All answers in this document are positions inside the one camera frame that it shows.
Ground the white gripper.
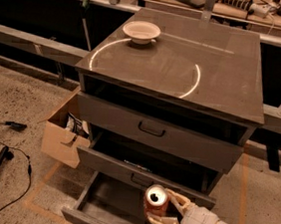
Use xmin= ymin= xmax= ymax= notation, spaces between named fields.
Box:
xmin=146 ymin=188 xmax=218 ymax=224

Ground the red coke can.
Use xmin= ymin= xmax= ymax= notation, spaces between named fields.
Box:
xmin=143 ymin=184 xmax=169 ymax=216

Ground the grey middle drawer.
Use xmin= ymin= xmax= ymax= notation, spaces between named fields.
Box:
xmin=72 ymin=128 xmax=223 ymax=211

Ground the grey drawer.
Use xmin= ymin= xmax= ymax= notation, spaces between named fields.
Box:
xmin=77 ymin=92 xmax=243 ymax=173
xmin=60 ymin=168 xmax=197 ymax=224
xmin=72 ymin=128 xmax=223 ymax=211

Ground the grey bottom drawer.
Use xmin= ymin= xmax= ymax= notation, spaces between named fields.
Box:
xmin=60 ymin=168 xmax=197 ymax=224

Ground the grey top drawer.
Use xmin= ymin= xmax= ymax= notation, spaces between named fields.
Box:
xmin=77 ymin=92 xmax=243 ymax=173

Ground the grey metal drawer cabinet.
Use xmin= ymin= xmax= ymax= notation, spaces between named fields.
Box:
xmin=58 ymin=0 xmax=275 ymax=224

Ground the brown cardboard box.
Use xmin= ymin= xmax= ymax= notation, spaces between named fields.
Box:
xmin=41 ymin=88 xmax=90 ymax=168

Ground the white paper bowl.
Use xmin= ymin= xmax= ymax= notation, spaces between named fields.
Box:
xmin=123 ymin=21 xmax=161 ymax=45

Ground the white power strip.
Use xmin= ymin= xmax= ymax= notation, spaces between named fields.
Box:
xmin=219 ymin=0 xmax=272 ymax=20

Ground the black handled floor tool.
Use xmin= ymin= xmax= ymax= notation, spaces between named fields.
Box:
xmin=0 ymin=120 xmax=28 ymax=131

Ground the black cable on floor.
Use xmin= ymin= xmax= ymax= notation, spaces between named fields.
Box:
xmin=0 ymin=138 xmax=37 ymax=224

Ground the green handled tool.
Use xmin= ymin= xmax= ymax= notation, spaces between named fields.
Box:
xmin=80 ymin=0 xmax=92 ymax=50

